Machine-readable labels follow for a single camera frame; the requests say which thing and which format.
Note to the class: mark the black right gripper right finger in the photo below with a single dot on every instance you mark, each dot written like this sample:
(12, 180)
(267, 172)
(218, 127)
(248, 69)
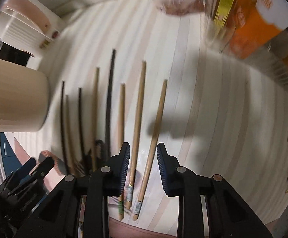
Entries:
(174, 182)

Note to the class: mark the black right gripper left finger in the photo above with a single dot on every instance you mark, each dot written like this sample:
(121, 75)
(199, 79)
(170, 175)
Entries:
(111, 178)

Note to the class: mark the long black chopstick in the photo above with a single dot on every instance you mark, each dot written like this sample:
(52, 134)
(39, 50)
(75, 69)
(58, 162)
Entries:
(108, 106)

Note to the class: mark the blue kitchen cabinet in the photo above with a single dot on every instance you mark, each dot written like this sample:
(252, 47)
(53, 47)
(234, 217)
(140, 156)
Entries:
(9, 158)

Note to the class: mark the dark chopstick short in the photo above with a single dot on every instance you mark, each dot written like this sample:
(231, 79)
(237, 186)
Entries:
(81, 138)

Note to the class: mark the light wooden chopstick thin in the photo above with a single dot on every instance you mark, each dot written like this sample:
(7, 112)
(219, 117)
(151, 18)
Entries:
(71, 153)

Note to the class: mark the beige striped utensil holder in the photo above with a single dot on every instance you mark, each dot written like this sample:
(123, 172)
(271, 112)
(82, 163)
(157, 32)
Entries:
(24, 98)

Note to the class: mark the dark chopstick leftmost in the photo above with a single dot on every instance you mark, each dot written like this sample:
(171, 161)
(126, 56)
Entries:
(62, 125)

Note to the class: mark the striped table mat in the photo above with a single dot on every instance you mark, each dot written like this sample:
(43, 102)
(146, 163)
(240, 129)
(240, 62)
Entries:
(220, 116)

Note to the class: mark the pink white dish rack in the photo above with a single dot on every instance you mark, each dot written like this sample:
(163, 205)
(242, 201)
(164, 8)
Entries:
(27, 29)

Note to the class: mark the clear plastic storage bin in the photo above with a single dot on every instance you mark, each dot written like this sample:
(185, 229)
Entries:
(270, 59)

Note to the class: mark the orange seasoning package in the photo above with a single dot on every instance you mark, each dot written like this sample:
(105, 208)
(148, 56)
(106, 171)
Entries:
(256, 22)

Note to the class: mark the yellow label package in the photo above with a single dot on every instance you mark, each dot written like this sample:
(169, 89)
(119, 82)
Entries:
(221, 12)

